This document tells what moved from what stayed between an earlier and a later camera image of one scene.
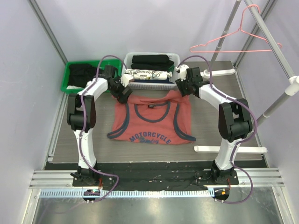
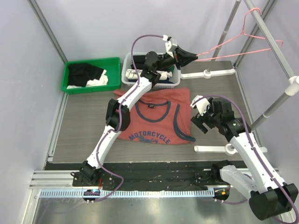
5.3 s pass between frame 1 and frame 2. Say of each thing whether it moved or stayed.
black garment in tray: stayed
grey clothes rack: stayed
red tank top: stayed
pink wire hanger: moved
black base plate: stayed
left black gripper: moved
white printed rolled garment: stayed
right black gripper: moved
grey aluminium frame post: stayed
